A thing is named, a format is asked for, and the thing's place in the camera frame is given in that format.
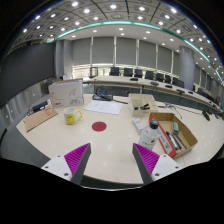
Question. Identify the green whiteboard eraser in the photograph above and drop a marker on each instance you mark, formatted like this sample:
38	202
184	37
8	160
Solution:
175	128

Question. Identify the open brown box, red rim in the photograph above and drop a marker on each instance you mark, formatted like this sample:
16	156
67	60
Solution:
186	135

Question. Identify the black clip tool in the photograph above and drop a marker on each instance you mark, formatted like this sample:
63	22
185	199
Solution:
144	107

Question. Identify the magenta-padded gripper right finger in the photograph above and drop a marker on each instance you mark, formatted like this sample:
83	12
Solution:
149	159

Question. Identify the black marker pen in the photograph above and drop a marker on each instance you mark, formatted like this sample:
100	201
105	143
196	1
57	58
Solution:
180	141
173	140

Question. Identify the white copy paper box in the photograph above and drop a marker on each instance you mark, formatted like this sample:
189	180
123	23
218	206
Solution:
66	93

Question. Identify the long curved conference desk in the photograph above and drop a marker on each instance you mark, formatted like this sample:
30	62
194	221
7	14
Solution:
146	82

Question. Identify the black office chairs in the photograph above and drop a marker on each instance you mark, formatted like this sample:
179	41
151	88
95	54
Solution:
128	71

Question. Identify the black power strip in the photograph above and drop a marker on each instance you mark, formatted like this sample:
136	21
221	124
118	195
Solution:
40	106

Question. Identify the flat round red coaster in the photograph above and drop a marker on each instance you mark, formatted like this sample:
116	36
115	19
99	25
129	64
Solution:
99	126

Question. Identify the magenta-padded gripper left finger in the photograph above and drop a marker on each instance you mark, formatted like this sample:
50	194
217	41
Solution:
74	159

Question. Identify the brown cardboard sheet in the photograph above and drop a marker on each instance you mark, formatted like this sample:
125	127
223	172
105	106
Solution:
40	118

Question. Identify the ceiling lights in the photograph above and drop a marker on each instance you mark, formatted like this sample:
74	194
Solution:
113	6

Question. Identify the small white packet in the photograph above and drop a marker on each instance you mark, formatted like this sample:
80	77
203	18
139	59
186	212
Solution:
138	125

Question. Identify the white printed paper sheet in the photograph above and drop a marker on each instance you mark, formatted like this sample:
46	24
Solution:
103	107

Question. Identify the clear bottle with black cap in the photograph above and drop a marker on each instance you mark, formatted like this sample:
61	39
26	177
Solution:
148	137

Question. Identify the white and yellow mug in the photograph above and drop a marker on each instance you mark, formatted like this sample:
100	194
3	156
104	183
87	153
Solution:
70	117

